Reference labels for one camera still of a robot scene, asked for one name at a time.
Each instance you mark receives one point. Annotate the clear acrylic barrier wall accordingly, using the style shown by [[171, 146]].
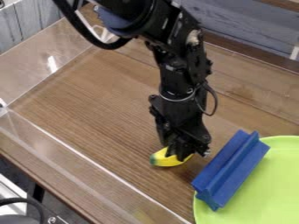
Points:
[[77, 131]]

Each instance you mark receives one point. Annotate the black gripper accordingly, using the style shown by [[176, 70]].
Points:
[[179, 126]]

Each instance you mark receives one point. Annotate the yellow toy banana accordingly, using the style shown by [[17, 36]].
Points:
[[164, 158]]

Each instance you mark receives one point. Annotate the blue plastic block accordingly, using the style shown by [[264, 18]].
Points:
[[224, 174]]

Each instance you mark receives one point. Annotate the green plate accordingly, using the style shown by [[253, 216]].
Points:
[[267, 198]]

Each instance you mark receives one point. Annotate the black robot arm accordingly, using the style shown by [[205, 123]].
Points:
[[172, 36]]

